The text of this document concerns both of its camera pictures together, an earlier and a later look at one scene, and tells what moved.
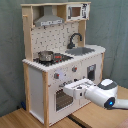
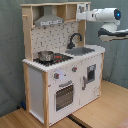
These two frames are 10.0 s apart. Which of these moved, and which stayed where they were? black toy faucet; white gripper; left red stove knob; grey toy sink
Moved: white gripper
Stayed: left red stove knob; grey toy sink; black toy faucet
